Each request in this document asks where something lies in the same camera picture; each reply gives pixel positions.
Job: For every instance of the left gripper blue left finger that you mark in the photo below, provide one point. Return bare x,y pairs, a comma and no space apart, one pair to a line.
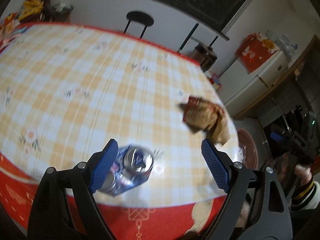
100,164

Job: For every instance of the red cloth on refrigerator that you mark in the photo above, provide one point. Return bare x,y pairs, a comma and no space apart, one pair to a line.
256,50

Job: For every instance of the brown electric pressure cooker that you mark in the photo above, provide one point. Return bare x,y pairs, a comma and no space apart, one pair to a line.
204,55

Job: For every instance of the colourful shopping bag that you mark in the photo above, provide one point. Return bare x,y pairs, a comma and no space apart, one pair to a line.
214,80

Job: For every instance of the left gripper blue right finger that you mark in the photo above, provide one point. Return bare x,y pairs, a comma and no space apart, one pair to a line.
218,163

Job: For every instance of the white refrigerator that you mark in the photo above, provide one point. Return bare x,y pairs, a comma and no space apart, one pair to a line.
239,87

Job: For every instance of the crushed blue soda can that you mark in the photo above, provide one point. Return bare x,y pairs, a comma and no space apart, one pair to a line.
131,168

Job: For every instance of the brown paper bag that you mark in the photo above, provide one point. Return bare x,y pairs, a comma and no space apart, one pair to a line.
202,114

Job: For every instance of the person's right hand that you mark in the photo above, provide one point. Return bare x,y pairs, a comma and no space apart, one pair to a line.
303,173

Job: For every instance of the black metal shelf rack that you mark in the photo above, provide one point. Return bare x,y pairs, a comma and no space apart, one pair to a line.
198,33

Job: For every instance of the brown plastic trash bin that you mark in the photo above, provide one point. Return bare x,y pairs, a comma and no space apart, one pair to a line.
248,149

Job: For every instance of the black round stool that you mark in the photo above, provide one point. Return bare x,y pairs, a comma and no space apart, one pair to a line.
139,17

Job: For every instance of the yellow plaid tablecloth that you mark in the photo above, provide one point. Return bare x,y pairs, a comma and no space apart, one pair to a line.
87,92

